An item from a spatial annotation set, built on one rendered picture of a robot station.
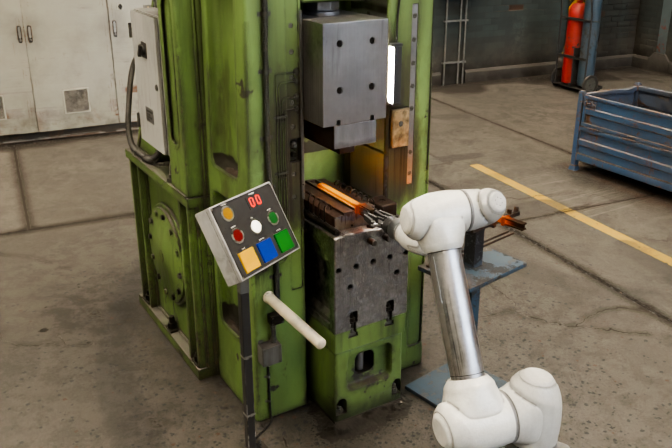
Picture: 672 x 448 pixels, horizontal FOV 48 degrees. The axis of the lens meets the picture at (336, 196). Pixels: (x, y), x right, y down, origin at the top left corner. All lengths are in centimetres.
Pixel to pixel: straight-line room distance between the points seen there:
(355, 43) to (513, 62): 813
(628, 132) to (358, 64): 401
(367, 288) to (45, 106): 543
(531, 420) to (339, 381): 128
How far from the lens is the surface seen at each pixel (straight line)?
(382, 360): 356
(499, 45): 1080
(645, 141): 656
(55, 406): 387
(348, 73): 295
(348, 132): 301
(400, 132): 332
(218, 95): 328
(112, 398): 384
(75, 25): 803
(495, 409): 226
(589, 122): 692
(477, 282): 328
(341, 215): 311
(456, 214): 224
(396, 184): 341
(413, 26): 328
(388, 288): 332
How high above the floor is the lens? 214
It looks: 20 degrees down
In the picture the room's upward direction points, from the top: straight up
